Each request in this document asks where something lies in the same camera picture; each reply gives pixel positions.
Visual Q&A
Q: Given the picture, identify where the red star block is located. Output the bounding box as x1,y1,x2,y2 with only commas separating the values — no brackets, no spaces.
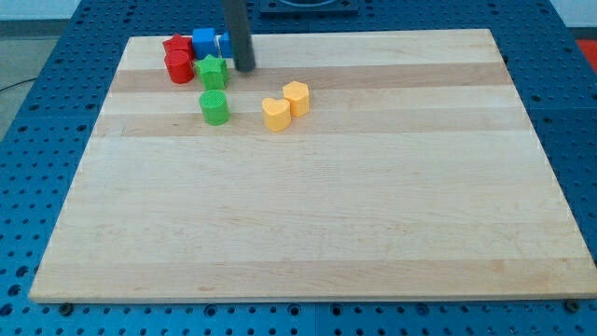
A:
162,34,195,60

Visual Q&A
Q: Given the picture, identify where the yellow heart block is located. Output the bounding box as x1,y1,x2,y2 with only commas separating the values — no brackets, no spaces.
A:
261,98,292,133

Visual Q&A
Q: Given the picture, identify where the blue block behind rod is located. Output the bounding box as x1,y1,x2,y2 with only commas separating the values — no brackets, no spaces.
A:
218,32,233,59

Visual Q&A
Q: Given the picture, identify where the green cylinder block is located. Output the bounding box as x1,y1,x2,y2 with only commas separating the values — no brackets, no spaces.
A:
199,90,230,126

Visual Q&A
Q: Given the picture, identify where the wooden board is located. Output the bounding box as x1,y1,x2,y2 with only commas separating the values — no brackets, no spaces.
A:
29,29,596,303

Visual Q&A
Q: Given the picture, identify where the red cylinder block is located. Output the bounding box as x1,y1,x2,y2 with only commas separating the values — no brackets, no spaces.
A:
164,50,194,84

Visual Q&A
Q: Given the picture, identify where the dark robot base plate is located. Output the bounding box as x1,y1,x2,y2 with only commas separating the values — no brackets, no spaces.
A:
257,0,359,14

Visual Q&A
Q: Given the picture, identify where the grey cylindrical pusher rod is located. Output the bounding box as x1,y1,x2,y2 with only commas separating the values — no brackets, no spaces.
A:
222,0,256,73

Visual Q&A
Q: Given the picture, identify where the green star block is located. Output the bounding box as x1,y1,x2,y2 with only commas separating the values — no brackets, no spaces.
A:
194,54,229,91

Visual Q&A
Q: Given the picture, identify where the blue cube block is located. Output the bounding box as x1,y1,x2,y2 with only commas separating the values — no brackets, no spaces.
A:
191,28,218,60

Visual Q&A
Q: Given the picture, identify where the yellow pentagon block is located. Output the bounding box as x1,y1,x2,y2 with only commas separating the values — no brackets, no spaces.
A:
283,81,310,118

